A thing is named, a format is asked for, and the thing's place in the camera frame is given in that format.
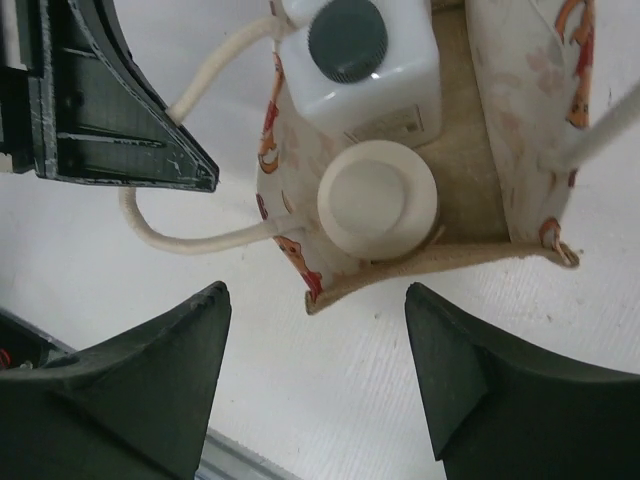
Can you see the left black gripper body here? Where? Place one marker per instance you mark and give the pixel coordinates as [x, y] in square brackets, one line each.
[25, 85]

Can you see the white bottle grey cap front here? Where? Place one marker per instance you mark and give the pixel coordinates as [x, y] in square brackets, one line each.
[367, 70]

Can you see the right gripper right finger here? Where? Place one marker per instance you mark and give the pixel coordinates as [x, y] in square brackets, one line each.
[499, 407]

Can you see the brown canvas bag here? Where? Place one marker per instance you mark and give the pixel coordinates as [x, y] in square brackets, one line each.
[516, 129]

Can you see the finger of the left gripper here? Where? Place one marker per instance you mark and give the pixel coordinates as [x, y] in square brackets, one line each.
[96, 120]

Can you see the cream wide-cap bottle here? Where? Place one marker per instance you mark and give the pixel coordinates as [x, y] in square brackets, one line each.
[377, 200]

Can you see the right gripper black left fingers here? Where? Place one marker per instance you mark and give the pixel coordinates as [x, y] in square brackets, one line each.
[135, 406]

